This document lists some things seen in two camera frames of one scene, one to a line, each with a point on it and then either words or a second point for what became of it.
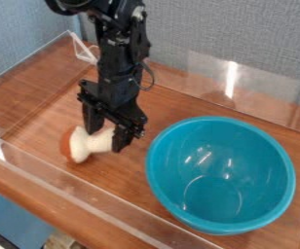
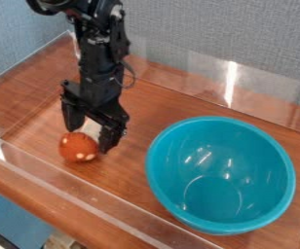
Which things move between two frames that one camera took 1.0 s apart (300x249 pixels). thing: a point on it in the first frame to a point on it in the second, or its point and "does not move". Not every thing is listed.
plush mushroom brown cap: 79,144 does not move
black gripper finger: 123,138 to 111,137
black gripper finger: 93,120 to 75,113
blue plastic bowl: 223,174 does not move
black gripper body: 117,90 to 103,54
